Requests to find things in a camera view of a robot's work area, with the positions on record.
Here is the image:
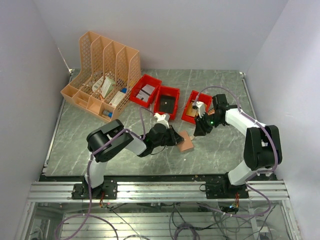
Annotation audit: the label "tangled floor cables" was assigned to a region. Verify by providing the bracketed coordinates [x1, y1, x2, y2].
[57, 198, 283, 240]

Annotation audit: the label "tan leather card holder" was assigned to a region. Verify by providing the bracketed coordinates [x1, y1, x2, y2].
[177, 130, 195, 152]

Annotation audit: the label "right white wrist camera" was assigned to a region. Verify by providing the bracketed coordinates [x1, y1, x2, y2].
[192, 101, 206, 118]

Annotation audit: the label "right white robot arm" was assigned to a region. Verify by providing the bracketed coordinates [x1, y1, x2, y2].
[192, 94, 283, 198]

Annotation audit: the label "gold striped card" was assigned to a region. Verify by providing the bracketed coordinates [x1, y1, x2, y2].
[186, 100, 207, 117]

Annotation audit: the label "red bin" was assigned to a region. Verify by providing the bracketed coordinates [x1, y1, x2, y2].
[153, 85, 180, 120]
[181, 90, 212, 124]
[129, 74, 162, 108]

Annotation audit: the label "blue capped bottle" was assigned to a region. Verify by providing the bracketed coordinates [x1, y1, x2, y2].
[102, 109, 113, 118]

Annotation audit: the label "red white box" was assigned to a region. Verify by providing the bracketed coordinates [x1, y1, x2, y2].
[109, 91, 126, 108]

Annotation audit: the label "orange patterned card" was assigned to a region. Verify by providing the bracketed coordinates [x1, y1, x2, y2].
[207, 108, 215, 115]

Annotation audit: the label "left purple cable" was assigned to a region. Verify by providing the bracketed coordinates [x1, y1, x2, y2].
[54, 106, 156, 240]

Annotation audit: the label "peach mesh file organizer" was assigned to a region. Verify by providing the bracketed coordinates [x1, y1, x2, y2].
[61, 31, 141, 123]

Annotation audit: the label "aluminium rail frame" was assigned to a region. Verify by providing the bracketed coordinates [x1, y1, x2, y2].
[27, 175, 300, 240]

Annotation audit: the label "grey white boxes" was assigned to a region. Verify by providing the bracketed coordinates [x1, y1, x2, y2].
[136, 84, 155, 102]

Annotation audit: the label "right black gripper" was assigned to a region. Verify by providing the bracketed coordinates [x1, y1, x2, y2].
[194, 111, 224, 136]

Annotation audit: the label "green white box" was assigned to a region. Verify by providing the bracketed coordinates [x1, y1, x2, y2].
[100, 76, 115, 98]

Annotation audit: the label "white labelled packet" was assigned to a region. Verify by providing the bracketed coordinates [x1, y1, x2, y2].
[91, 76, 104, 92]

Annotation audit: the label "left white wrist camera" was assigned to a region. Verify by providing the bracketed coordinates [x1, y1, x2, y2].
[154, 113, 170, 129]

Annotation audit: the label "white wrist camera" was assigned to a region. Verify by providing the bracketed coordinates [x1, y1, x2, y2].
[192, 101, 206, 118]
[154, 113, 170, 129]

